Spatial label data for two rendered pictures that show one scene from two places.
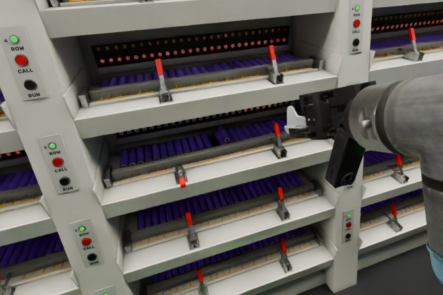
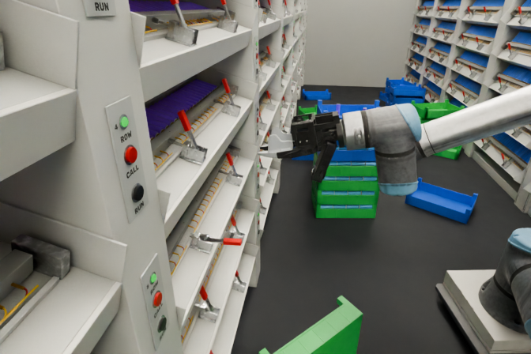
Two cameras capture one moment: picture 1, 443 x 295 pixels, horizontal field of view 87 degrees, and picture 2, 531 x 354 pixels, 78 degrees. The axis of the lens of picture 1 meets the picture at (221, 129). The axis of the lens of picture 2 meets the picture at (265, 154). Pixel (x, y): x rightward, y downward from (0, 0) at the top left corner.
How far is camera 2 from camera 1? 0.61 m
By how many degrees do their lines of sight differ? 63
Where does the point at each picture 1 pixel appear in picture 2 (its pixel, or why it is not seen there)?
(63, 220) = not seen: outside the picture
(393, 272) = (268, 246)
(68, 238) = not seen: outside the picture
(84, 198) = (171, 333)
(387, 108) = (370, 127)
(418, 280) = (280, 239)
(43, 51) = (144, 130)
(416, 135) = (385, 137)
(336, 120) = (321, 138)
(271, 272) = (235, 301)
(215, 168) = (212, 220)
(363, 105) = (355, 127)
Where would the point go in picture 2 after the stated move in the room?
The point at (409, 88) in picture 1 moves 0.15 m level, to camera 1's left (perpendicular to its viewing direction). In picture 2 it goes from (376, 117) to (368, 140)
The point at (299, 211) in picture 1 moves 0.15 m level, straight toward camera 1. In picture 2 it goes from (242, 228) to (279, 250)
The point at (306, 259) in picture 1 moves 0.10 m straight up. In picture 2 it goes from (244, 271) to (243, 248)
